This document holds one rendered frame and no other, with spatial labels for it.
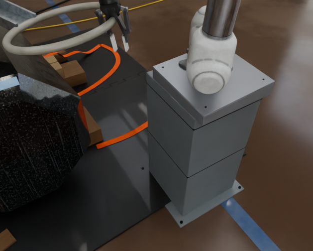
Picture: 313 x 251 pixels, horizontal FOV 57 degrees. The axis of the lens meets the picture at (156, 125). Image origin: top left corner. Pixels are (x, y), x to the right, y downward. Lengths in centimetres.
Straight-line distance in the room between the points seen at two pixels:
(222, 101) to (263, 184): 98
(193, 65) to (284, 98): 183
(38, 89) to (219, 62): 86
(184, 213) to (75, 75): 156
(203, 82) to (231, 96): 24
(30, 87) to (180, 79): 69
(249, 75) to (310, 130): 128
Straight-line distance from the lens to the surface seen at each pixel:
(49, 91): 151
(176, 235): 177
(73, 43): 109
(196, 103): 117
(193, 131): 123
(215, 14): 96
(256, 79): 133
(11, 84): 144
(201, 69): 99
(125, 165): 202
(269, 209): 196
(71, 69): 276
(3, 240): 192
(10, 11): 163
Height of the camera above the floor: 160
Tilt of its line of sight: 45 degrees down
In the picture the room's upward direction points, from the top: straight up
